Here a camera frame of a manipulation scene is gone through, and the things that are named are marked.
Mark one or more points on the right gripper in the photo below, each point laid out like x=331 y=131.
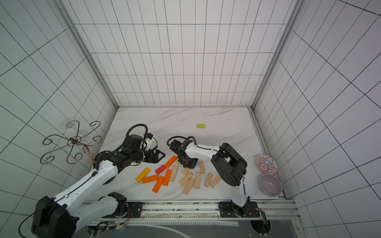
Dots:
x=187 y=159

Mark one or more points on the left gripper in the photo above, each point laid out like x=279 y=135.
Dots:
x=151 y=153

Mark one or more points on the natural block diagonal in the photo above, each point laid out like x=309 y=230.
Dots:
x=185 y=171
x=186 y=178
x=188 y=186

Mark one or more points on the natural block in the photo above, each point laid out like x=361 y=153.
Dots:
x=208 y=180
x=202 y=167
x=215 y=181
x=173 y=173
x=197 y=180

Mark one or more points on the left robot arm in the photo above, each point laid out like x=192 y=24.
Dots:
x=61 y=216

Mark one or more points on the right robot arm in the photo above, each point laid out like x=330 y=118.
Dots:
x=229 y=164

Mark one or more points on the natural block beside orange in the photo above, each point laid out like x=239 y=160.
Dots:
x=173 y=173

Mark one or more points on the orange block upper diagonal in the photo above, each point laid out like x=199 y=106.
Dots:
x=170 y=162

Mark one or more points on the red wooden block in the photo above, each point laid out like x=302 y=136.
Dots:
x=160 y=169

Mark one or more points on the orange block lying horizontal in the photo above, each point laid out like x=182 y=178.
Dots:
x=150 y=179

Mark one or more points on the orange block upright middle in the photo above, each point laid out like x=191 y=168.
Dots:
x=167 y=178

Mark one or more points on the yellow-orange wooden block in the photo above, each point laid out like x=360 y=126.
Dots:
x=142 y=175

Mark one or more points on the long orange block bottom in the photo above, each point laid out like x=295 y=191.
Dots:
x=158 y=184

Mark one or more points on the patterned red blue plate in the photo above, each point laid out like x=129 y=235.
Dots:
x=266 y=164

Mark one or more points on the lilac bowl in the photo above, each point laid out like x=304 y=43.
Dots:
x=271 y=185

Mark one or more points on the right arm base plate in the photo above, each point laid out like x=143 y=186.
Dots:
x=231 y=210

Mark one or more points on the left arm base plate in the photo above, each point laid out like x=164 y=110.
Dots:
x=129 y=210

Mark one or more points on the ornate metal wire stand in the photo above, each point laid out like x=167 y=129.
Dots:
x=80 y=139

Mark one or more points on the aluminium mounting rail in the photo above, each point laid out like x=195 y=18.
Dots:
x=190 y=212

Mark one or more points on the electronics board with wires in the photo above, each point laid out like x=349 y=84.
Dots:
x=98 y=228

